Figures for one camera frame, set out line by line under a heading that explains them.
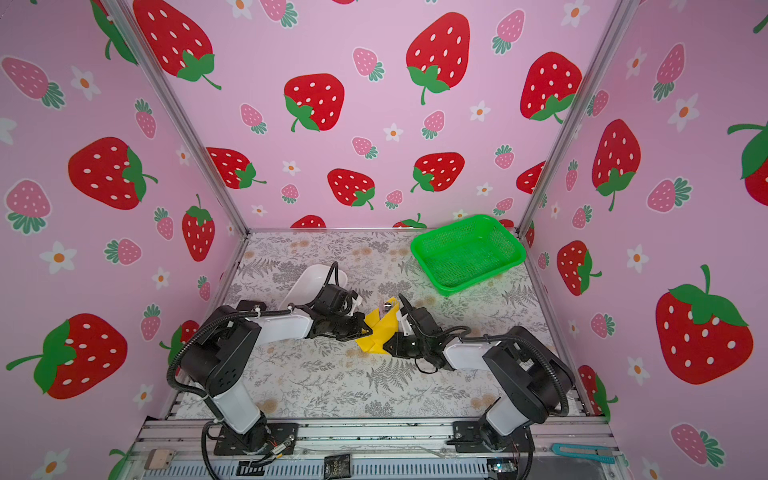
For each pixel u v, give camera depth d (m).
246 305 0.99
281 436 0.74
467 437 0.73
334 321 0.81
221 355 0.48
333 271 0.79
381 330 0.93
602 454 0.72
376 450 0.73
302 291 1.00
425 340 0.71
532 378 0.45
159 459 0.70
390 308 0.97
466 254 1.14
